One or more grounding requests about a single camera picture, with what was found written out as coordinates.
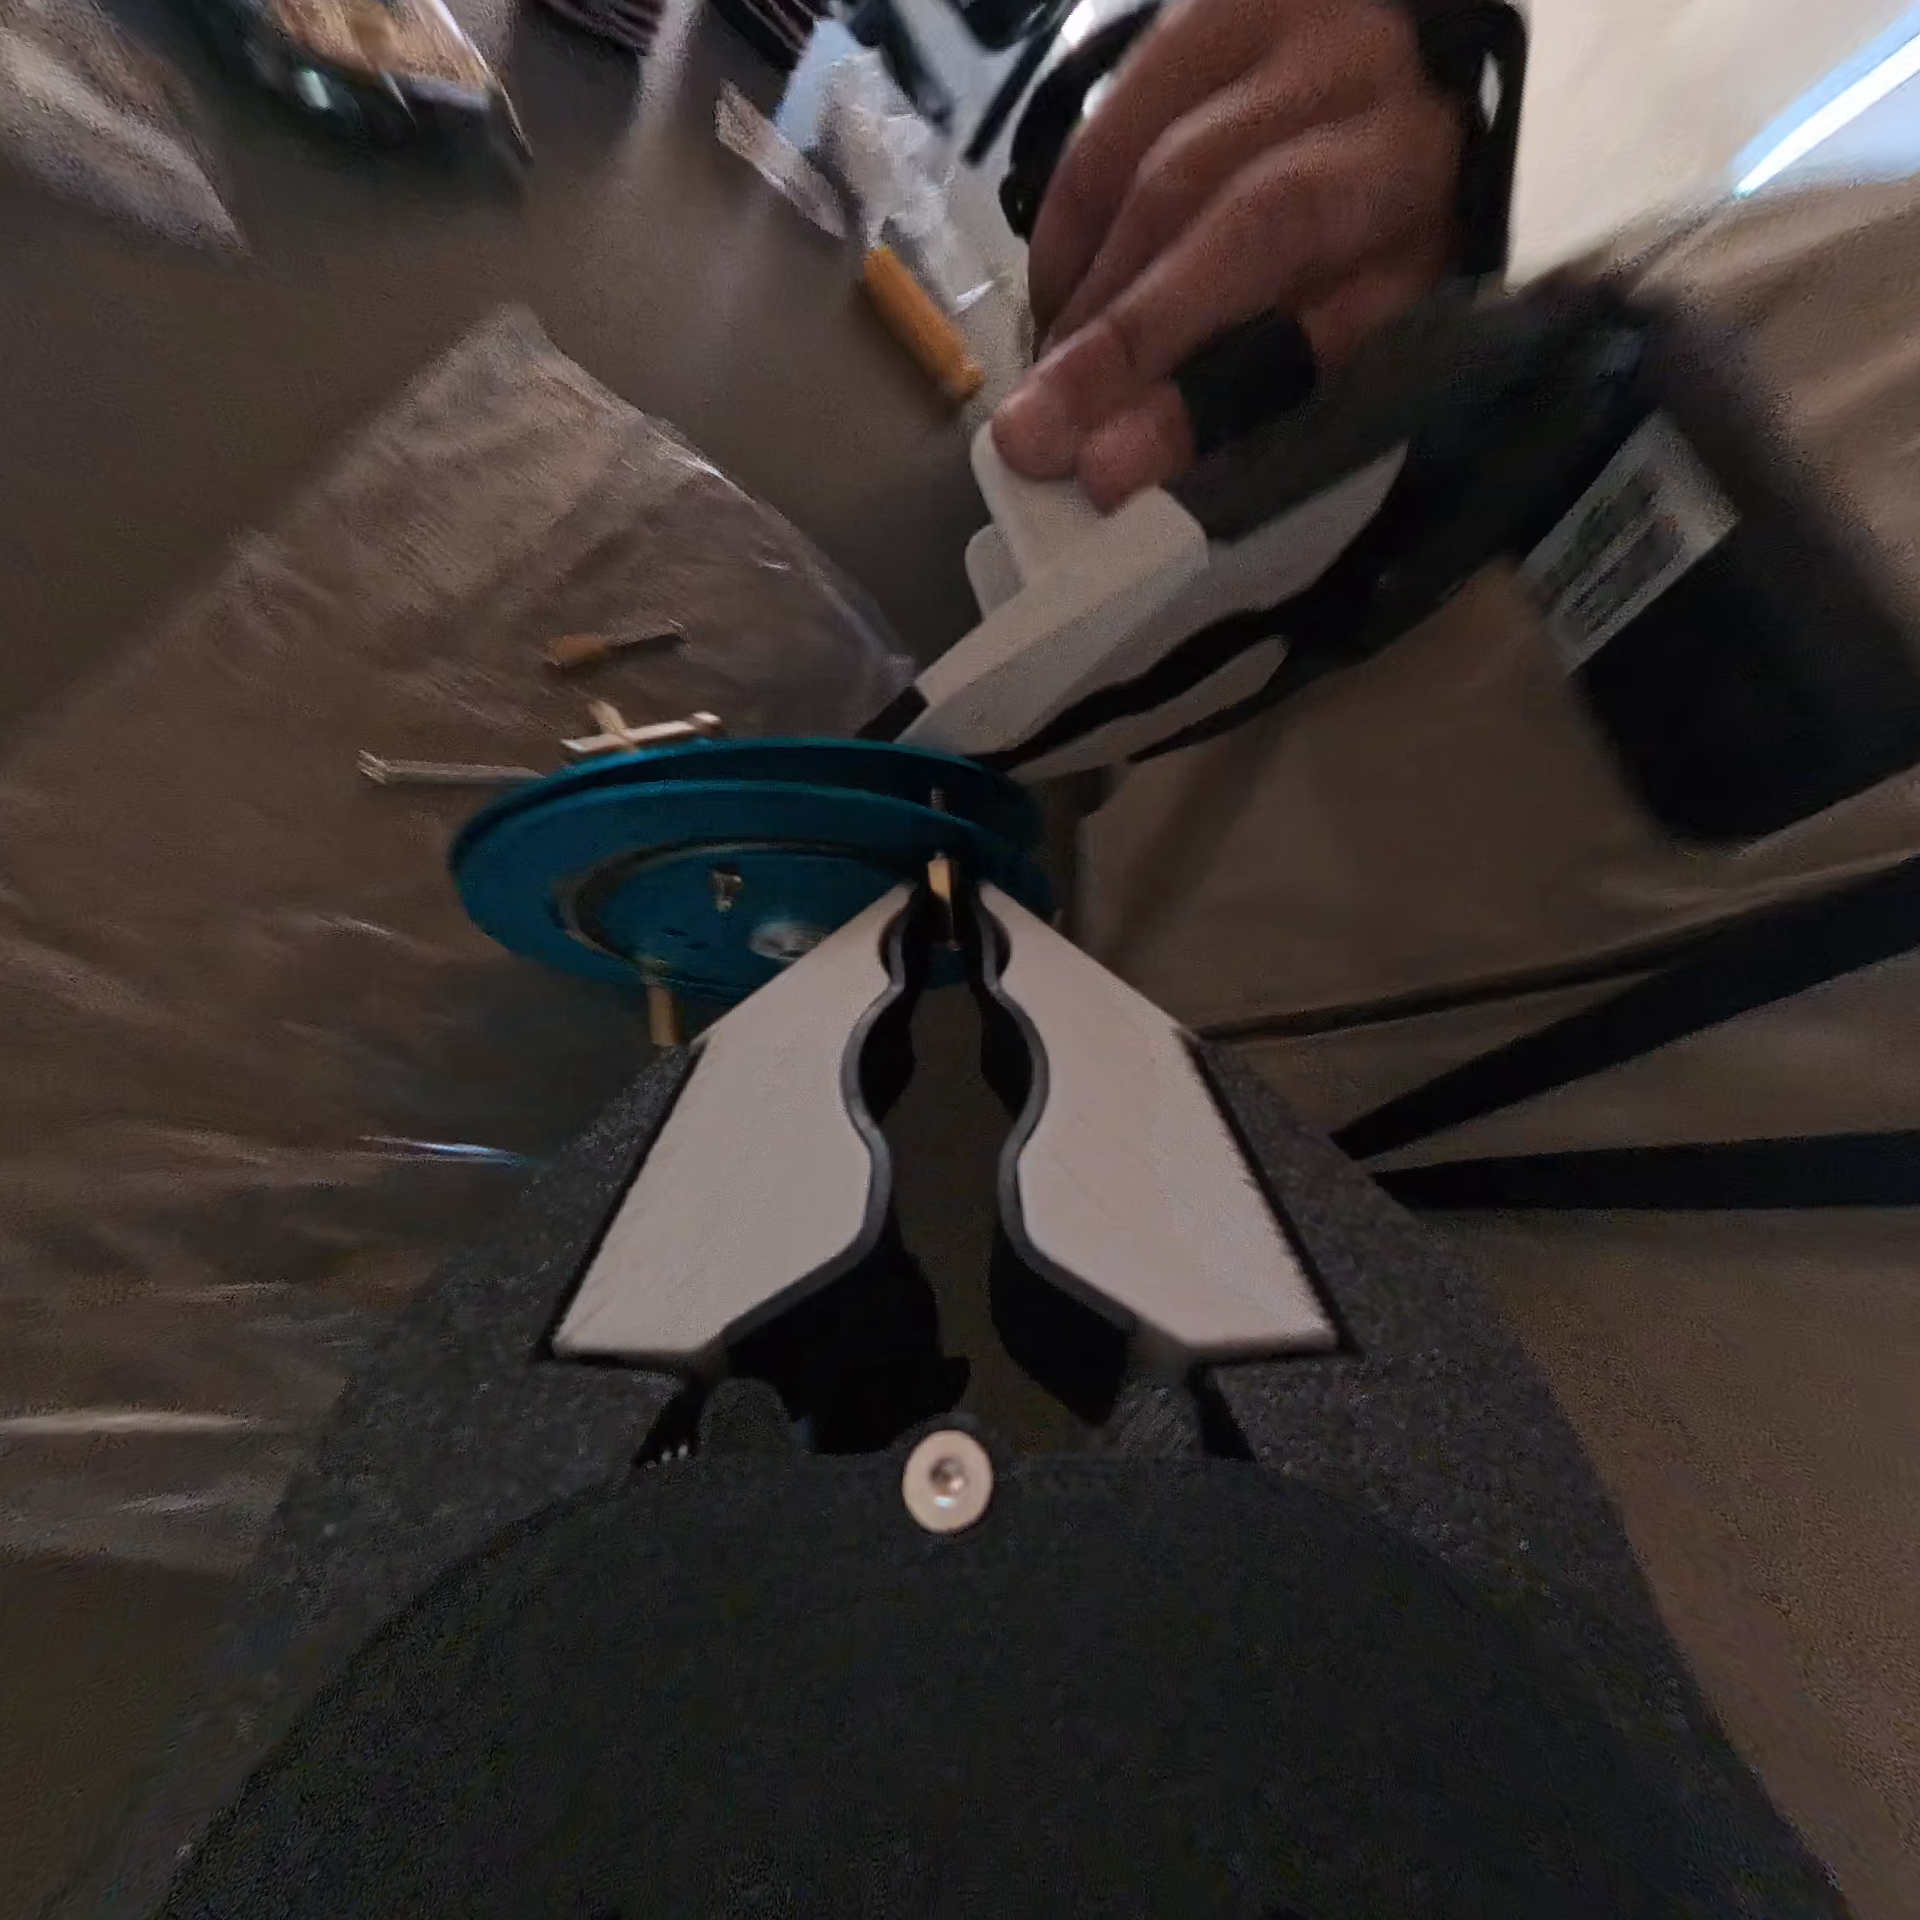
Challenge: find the black cable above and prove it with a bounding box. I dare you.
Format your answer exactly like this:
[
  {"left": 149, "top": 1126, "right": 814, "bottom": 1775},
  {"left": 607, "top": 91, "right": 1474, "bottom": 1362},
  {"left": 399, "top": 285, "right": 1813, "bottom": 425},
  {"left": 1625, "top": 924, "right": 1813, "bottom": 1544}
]
[{"left": 1199, "top": 855, "right": 1920, "bottom": 1219}]

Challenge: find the shiny foil bag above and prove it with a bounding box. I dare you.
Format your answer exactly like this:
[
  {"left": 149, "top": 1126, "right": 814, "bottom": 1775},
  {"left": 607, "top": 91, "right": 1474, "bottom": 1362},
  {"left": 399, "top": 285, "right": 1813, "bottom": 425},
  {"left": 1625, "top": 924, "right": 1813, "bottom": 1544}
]
[{"left": 193, "top": 0, "right": 536, "bottom": 169}]

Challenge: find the pile of small hardware bags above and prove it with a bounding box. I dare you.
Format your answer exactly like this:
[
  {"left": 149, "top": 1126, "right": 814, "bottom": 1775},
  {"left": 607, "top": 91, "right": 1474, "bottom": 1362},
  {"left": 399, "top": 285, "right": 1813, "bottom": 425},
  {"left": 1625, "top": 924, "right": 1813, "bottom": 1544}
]
[{"left": 0, "top": 23, "right": 255, "bottom": 260}]

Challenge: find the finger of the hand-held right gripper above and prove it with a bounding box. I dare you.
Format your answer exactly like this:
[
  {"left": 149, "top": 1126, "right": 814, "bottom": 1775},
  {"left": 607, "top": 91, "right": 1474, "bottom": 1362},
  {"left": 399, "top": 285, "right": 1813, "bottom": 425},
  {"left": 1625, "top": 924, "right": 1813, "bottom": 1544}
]
[
  {"left": 861, "top": 413, "right": 1415, "bottom": 756},
  {"left": 1004, "top": 635, "right": 1296, "bottom": 782}
]

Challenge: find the small black socket wrench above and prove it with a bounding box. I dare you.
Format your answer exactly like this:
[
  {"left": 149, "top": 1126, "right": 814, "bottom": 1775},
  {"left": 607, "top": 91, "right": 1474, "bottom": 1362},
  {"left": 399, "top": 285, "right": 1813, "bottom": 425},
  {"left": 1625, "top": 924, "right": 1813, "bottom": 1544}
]
[{"left": 357, "top": 694, "right": 725, "bottom": 795}]

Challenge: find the clear crumpled plastic bag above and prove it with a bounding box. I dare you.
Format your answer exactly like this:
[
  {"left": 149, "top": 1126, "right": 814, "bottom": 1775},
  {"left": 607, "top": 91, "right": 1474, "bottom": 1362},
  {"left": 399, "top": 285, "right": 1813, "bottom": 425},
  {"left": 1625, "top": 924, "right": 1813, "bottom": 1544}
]
[{"left": 708, "top": 59, "right": 1039, "bottom": 311}]

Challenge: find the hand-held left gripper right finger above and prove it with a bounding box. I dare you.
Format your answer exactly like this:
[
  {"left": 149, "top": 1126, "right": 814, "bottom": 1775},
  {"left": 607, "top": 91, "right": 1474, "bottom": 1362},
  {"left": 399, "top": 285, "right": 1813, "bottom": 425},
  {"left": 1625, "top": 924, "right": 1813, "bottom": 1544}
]
[{"left": 972, "top": 877, "right": 1342, "bottom": 1362}]

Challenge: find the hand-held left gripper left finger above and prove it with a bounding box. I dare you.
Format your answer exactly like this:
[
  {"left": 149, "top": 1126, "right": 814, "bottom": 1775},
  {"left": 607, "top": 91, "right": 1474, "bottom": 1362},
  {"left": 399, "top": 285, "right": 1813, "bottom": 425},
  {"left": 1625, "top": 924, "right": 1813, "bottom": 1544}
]
[{"left": 552, "top": 881, "right": 922, "bottom": 1362}]

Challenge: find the blue round turntable assembly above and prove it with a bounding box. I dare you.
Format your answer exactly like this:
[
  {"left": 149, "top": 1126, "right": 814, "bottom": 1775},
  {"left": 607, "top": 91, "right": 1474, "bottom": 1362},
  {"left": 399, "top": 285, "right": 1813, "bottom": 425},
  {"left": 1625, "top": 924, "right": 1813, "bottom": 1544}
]
[{"left": 447, "top": 736, "right": 1054, "bottom": 1052}]

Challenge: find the person's right hand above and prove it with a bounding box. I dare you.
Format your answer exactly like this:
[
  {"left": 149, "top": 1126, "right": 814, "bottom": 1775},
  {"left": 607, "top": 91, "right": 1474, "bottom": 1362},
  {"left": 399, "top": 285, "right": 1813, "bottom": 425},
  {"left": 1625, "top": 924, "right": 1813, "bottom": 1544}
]
[{"left": 991, "top": 0, "right": 1474, "bottom": 515}]

